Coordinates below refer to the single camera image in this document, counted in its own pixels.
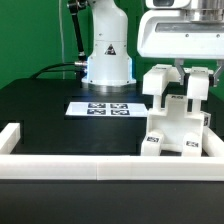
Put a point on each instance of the white chair back frame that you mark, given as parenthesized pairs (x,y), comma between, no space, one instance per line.
(160,76)

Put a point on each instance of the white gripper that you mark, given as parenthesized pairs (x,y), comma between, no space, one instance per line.
(184,29)

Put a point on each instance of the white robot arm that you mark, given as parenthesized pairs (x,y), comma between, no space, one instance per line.
(108,64)

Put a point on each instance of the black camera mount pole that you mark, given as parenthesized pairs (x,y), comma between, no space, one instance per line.
(75,6)

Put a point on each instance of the white marker sheet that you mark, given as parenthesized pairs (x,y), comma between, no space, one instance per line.
(96,109)

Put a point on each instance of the white U-shaped fence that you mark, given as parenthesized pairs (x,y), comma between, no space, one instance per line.
(63,167)

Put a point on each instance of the white chair seat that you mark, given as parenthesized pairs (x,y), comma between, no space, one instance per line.
(175,121)

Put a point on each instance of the white tagged cube far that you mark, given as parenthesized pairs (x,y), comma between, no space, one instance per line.
(207,119)

